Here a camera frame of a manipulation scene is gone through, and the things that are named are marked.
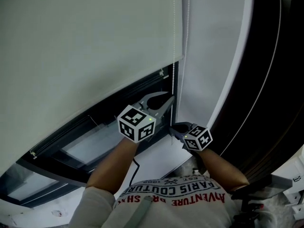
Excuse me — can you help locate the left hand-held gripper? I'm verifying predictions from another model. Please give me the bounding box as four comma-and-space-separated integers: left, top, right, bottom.
117, 91, 176, 143

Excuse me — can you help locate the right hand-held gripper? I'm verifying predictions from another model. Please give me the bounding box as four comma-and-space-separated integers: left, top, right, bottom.
169, 122, 213, 160

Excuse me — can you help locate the white bead chain cord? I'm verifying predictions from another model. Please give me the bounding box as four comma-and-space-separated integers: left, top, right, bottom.
170, 0, 192, 147

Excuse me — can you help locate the pale green roller blind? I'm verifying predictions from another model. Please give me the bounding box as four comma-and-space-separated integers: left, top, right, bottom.
0, 0, 185, 176

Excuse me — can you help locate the person's left forearm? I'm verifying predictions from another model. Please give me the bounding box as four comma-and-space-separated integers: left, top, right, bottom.
85, 136, 140, 196

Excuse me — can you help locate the person's right forearm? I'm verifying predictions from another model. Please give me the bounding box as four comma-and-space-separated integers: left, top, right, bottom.
199, 148, 250, 193

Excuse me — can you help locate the white window sill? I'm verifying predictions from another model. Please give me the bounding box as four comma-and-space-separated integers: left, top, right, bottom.
0, 141, 191, 228

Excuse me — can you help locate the white printed t-shirt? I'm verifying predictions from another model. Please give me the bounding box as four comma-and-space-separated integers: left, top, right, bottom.
67, 178, 241, 228

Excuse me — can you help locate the dark framed window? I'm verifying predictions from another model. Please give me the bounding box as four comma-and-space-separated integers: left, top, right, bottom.
0, 64, 179, 209

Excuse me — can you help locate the black chest-mounted device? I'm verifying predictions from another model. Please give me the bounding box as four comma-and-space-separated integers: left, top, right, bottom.
231, 174, 293, 228

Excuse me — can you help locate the white vanity cabinet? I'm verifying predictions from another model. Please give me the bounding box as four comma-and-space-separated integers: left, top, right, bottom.
270, 143, 304, 221

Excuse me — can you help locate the stack of dark door panels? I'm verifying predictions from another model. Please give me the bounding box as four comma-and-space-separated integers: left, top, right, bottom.
220, 0, 304, 182

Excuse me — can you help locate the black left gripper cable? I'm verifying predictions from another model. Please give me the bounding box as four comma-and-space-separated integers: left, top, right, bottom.
129, 157, 141, 188

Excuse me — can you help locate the grey chest strap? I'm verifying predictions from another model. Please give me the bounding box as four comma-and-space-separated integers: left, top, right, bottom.
132, 195, 154, 228

